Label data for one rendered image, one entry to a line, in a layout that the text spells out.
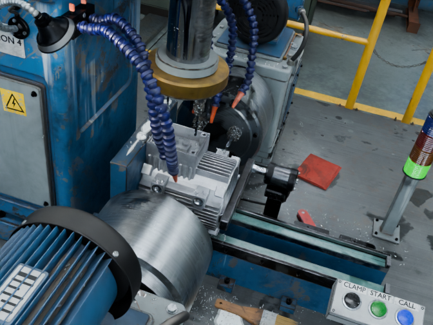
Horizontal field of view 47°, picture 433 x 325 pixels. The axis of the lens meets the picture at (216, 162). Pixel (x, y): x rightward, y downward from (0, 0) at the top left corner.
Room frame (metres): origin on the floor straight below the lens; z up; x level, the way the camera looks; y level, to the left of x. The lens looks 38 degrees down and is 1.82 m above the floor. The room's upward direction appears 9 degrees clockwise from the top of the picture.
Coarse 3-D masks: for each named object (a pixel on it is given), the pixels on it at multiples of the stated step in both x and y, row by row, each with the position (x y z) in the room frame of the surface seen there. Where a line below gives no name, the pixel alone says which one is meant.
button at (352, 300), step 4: (352, 292) 0.63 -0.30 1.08; (348, 296) 0.62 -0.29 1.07; (352, 296) 0.62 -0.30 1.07; (356, 296) 0.63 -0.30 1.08; (344, 300) 0.62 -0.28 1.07; (348, 300) 0.62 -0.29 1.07; (352, 300) 0.62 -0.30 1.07; (356, 300) 0.62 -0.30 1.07; (348, 304) 0.61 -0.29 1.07; (352, 304) 0.61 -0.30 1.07; (356, 304) 0.61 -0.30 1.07
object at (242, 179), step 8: (248, 160) 1.05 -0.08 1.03; (248, 168) 1.02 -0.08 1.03; (240, 176) 0.98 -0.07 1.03; (248, 176) 0.99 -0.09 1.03; (240, 184) 0.95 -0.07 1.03; (240, 192) 0.92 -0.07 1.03; (232, 200) 0.89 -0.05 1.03; (232, 208) 0.86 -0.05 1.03; (224, 216) 0.83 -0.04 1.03; (232, 216) 0.85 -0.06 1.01; (224, 224) 0.81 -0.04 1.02
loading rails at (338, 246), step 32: (256, 224) 0.93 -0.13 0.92; (288, 224) 0.94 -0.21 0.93; (224, 256) 0.84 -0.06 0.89; (256, 256) 0.82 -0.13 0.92; (288, 256) 0.84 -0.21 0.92; (320, 256) 0.89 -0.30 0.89; (352, 256) 0.88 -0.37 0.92; (384, 256) 0.89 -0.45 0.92; (224, 288) 0.80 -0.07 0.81; (256, 288) 0.82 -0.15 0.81; (288, 288) 0.80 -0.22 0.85; (320, 288) 0.79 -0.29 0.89; (384, 288) 0.79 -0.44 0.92
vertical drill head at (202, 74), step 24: (192, 0) 0.90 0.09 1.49; (216, 0) 0.94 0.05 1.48; (168, 24) 0.92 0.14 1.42; (192, 24) 0.90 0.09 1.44; (168, 48) 0.92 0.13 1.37; (192, 48) 0.90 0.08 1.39; (168, 72) 0.88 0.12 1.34; (192, 72) 0.88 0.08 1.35; (216, 72) 0.92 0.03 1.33; (168, 96) 0.86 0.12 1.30; (192, 96) 0.86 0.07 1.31
